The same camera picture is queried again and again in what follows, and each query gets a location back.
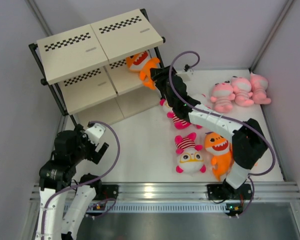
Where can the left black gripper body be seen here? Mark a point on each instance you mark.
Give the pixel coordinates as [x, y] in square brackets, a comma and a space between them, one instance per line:
[86, 148]

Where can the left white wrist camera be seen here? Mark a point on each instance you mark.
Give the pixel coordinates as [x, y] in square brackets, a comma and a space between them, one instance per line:
[95, 133]

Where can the orange shark plush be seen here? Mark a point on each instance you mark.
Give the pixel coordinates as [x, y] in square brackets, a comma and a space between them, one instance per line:
[222, 154]
[142, 63]

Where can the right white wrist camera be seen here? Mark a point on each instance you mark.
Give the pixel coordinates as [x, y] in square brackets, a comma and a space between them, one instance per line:
[186, 75]

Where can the white slotted cable duct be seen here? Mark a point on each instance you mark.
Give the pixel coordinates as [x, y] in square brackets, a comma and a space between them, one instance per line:
[163, 207]

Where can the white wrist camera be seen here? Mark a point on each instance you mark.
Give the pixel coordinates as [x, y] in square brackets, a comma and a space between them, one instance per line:
[95, 133]
[186, 75]

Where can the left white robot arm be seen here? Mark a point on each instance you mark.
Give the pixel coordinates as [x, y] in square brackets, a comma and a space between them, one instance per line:
[55, 181]

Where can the white panda plush front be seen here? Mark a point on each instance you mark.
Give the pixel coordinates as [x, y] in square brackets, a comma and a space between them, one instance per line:
[189, 158]

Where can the beige three-tier shelf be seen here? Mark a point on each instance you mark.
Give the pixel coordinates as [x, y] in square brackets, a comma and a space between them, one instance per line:
[86, 71]

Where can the white panda plush with glasses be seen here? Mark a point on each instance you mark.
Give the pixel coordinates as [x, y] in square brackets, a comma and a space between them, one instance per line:
[178, 123]

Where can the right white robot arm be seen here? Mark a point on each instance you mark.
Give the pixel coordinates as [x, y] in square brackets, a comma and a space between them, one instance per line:
[246, 137]

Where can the white panda plush face down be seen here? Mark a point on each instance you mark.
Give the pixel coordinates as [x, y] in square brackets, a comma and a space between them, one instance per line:
[202, 99]

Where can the aluminium mounting rail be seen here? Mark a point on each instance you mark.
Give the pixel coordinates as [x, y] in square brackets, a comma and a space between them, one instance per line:
[198, 191]

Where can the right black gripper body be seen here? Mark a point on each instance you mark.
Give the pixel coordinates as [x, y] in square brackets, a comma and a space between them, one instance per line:
[161, 85]

